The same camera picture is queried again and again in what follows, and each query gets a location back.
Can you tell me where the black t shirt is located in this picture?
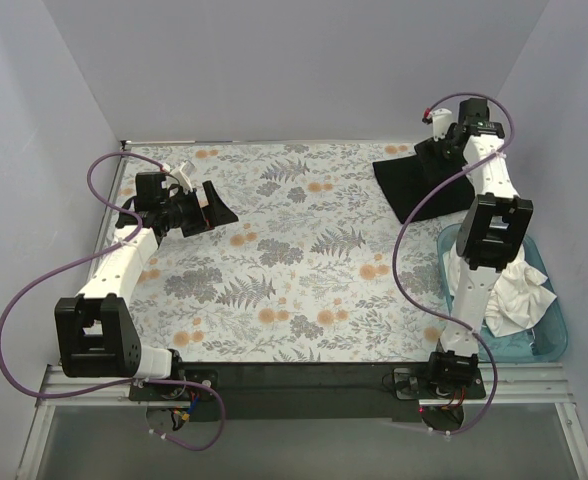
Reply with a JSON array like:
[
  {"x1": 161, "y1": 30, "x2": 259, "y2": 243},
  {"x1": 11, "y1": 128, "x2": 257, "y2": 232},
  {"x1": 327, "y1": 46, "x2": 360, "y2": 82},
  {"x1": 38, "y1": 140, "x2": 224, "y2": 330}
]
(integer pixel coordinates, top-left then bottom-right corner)
[{"x1": 373, "y1": 154, "x2": 475, "y2": 224}]

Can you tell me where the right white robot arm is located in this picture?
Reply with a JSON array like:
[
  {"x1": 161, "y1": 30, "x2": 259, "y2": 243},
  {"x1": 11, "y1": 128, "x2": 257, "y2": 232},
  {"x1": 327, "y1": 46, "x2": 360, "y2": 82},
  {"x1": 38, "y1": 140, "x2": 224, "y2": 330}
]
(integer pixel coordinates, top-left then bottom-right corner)
[{"x1": 421, "y1": 96, "x2": 533, "y2": 400}]

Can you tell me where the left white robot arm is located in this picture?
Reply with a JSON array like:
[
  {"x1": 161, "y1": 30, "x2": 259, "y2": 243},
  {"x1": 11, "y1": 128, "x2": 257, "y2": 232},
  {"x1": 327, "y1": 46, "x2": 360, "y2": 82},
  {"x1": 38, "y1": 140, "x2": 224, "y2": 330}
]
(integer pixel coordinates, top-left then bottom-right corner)
[{"x1": 54, "y1": 170, "x2": 238, "y2": 400}]

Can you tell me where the floral patterned table mat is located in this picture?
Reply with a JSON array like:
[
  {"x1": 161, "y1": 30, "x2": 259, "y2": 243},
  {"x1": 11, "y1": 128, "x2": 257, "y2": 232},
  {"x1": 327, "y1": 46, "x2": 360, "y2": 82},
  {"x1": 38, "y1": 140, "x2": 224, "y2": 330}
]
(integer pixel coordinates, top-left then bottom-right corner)
[{"x1": 115, "y1": 143, "x2": 463, "y2": 362}]

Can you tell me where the white t shirt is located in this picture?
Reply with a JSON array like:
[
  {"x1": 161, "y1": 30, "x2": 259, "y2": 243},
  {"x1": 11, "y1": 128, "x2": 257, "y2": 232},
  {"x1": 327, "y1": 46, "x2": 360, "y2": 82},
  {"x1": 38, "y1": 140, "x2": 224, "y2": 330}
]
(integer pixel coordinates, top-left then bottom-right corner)
[{"x1": 445, "y1": 234, "x2": 559, "y2": 339}]

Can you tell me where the teal plastic bin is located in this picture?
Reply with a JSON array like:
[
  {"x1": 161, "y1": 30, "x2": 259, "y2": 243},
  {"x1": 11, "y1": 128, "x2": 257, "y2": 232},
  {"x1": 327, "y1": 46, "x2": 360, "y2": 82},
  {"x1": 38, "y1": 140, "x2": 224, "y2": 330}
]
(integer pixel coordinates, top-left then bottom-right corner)
[{"x1": 437, "y1": 223, "x2": 568, "y2": 364}]

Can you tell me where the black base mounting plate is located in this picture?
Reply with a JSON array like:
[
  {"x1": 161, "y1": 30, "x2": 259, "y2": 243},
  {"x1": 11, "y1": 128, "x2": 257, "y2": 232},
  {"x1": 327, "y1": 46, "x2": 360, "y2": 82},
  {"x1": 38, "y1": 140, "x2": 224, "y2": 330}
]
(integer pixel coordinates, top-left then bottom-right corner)
[{"x1": 129, "y1": 362, "x2": 491, "y2": 422}]

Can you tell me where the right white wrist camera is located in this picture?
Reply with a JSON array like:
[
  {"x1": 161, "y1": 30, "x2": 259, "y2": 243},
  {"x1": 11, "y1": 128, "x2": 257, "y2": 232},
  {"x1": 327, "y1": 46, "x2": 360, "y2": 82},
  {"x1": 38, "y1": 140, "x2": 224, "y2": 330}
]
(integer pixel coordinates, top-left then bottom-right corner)
[{"x1": 422, "y1": 108, "x2": 453, "y2": 141}]

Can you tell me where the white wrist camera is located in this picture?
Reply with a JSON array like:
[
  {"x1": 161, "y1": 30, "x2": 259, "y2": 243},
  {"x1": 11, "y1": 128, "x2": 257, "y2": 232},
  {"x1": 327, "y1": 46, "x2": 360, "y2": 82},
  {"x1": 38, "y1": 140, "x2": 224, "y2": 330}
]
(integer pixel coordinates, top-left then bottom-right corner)
[
  {"x1": 422, "y1": 108, "x2": 453, "y2": 141},
  {"x1": 162, "y1": 161, "x2": 195, "y2": 192}
]

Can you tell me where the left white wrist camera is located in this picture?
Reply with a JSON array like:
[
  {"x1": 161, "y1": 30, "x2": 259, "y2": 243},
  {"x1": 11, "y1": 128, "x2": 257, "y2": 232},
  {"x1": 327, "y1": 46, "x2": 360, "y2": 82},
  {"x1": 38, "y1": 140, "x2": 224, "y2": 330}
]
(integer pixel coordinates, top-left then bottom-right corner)
[{"x1": 162, "y1": 161, "x2": 195, "y2": 192}]

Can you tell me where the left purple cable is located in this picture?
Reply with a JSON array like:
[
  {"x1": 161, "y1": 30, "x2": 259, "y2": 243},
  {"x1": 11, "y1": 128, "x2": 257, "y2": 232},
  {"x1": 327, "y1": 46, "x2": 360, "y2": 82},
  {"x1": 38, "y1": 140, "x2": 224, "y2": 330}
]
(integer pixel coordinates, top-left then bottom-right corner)
[{"x1": 0, "y1": 152, "x2": 227, "y2": 452}]

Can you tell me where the aluminium frame rail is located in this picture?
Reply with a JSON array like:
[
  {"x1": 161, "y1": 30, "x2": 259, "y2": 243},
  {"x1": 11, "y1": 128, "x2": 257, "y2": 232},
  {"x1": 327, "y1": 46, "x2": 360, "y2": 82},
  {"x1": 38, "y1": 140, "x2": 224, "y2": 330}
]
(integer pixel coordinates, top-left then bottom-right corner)
[{"x1": 15, "y1": 364, "x2": 588, "y2": 480}]

